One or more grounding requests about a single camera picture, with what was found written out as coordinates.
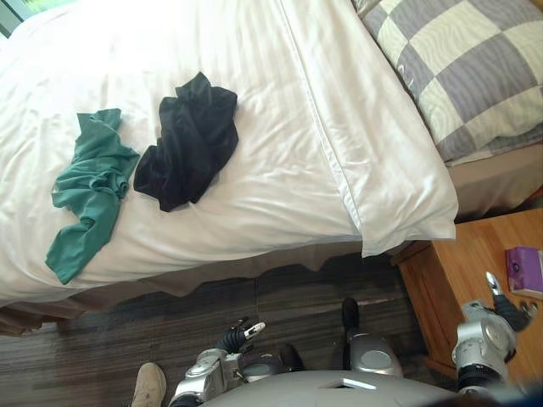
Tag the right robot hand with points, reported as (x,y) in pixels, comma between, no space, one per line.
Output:
(509,311)

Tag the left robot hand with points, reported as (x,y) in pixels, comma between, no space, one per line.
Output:
(237,337)

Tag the black cloth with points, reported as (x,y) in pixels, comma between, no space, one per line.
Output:
(191,144)

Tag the green cloth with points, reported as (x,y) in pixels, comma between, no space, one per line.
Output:
(93,169)

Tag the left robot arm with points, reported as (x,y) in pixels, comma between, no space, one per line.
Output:
(208,373)

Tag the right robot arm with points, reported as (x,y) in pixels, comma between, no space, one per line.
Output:
(481,343)

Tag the beige bed skirt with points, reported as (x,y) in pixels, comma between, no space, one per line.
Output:
(212,277)

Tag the left robot leg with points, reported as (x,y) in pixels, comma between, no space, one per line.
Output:
(271,364)

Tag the robot leg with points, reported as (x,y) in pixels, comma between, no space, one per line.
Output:
(371,352)
(271,364)

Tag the purple box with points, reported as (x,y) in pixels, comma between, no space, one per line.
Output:
(526,267)

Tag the wooden nightstand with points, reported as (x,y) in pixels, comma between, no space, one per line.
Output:
(458,271)

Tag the grey robot torso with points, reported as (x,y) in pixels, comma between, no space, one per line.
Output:
(322,390)

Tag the person's shoe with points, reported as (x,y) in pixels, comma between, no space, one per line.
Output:
(148,386)

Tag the beige mattress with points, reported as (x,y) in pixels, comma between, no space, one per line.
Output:
(492,182)

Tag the right robot leg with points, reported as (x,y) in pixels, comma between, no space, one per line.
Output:
(371,352)

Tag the white pillow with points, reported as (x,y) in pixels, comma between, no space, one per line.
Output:
(382,169)

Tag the grey cream checkered pillow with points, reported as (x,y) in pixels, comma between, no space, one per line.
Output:
(466,72)

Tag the white duvet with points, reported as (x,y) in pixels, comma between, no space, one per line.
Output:
(178,34)

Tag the window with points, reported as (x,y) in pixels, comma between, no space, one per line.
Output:
(17,15)

